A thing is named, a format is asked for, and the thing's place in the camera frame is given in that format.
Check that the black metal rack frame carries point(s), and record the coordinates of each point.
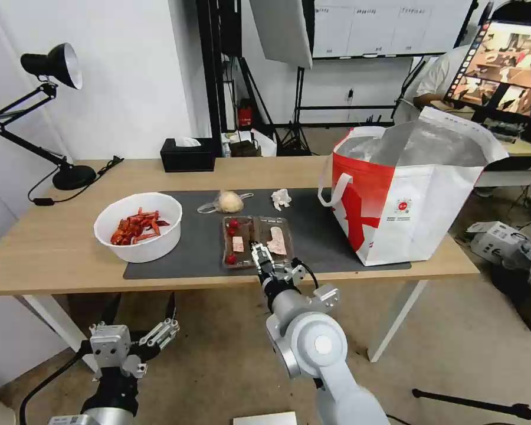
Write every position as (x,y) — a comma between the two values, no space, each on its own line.
(212,66)

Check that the bun in clear plastic bag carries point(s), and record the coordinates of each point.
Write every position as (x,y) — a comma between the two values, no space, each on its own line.
(229,201)

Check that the black light stand tripod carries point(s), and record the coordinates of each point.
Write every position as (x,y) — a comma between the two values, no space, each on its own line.
(299,115)

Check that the black desk lamp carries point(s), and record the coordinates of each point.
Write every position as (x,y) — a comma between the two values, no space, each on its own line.
(73,176)

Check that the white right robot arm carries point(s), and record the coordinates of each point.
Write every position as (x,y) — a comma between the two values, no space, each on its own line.
(312,345)

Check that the clear plastic food tray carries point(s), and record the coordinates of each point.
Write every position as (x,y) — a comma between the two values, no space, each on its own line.
(241,252)

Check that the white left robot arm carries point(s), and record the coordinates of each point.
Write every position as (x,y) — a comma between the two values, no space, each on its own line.
(102,417)

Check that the red and white takeout bag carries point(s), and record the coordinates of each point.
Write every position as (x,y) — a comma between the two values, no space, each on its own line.
(420,208)

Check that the white softbox panel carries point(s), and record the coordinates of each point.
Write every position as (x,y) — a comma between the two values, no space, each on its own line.
(283,31)

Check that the wooden side desk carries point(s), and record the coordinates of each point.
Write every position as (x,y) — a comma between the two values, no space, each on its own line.
(513,164)

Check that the black pole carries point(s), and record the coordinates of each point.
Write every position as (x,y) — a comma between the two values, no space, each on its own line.
(478,403)

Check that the white plastic bag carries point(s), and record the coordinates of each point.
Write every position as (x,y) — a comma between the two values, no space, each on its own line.
(265,142)

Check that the white table leg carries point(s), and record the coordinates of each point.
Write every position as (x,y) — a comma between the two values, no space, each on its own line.
(53,323)
(396,318)

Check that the black table mat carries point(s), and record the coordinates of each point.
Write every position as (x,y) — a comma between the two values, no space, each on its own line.
(190,265)

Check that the person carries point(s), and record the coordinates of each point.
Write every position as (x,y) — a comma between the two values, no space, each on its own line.
(438,73)

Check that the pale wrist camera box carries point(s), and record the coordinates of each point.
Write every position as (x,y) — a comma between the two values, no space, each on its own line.
(110,344)
(283,268)

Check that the whiteboard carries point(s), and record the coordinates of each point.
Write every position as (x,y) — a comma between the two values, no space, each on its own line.
(380,26)

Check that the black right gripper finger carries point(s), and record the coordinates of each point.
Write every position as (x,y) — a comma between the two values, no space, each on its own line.
(261,259)

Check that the red crayfish shell pile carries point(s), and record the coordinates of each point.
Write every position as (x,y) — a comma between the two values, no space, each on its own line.
(137,228)

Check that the white round bowl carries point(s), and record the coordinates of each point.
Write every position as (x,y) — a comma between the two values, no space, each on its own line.
(137,248)

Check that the white cardboard box with print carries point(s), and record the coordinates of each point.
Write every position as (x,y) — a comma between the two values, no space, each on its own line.
(491,243)

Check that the crumpled white tissue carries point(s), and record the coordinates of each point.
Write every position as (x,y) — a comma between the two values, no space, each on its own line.
(281,198)

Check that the pink meat slice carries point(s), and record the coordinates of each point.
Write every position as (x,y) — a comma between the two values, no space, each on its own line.
(238,243)
(276,241)

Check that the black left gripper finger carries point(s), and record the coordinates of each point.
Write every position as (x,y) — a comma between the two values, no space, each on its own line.
(110,312)
(159,337)

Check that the computer monitor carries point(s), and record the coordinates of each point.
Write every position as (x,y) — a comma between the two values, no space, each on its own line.
(500,66)

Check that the black tissue box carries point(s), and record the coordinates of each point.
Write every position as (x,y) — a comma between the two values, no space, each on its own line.
(188,160)

